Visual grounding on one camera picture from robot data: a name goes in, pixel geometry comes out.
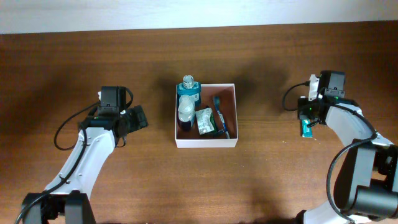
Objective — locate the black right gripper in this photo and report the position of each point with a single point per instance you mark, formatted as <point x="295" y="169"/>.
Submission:
<point x="303" y="110"/>

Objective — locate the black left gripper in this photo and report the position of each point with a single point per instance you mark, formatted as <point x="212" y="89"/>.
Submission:
<point x="138" y="119"/>

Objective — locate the green red toothpaste tube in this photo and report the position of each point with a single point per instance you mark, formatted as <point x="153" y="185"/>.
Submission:
<point x="306" y="130"/>

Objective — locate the clear purple liquid bottle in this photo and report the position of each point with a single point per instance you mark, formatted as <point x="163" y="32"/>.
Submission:
<point x="186" y="112"/>

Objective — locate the teal mouthwash bottle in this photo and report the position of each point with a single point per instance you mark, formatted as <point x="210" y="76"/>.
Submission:
<point x="189" y="87"/>

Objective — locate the white green soap packet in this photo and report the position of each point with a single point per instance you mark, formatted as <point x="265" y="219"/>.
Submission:
<point x="205" y="121"/>

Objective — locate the blue white toothbrush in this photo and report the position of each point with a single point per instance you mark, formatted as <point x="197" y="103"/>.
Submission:
<point x="217" y="102"/>

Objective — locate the blue disposable razor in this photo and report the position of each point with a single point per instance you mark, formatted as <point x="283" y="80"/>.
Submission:
<point x="219" y="133"/>

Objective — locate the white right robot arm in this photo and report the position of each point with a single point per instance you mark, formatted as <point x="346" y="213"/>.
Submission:
<point x="361" y="183"/>

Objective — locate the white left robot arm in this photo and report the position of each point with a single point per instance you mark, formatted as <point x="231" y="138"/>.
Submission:
<point x="68" y="195"/>

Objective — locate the white cardboard box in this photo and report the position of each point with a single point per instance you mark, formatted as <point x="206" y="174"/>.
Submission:
<point x="192" y="139"/>

